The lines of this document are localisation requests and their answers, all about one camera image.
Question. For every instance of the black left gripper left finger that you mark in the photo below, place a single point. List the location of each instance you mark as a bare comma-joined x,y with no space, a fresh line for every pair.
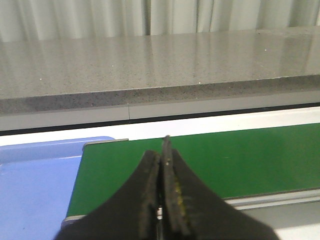
129,214

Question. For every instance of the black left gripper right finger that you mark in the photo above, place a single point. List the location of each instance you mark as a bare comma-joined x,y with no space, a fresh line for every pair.
192,211

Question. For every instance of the green conveyor belt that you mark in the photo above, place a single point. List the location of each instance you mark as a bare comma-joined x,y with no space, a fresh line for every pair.
233,164

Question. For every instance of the blue plastic tray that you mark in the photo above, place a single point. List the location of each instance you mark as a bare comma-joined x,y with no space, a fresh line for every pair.
36,183

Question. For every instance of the grey speckled stone counter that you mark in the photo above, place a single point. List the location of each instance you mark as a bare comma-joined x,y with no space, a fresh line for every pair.
55,75

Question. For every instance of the white pleated curtain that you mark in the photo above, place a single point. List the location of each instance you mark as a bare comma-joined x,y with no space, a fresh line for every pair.
28,20

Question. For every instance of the grey conveyor rear rail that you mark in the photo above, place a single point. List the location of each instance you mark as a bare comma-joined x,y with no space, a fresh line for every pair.
157,120

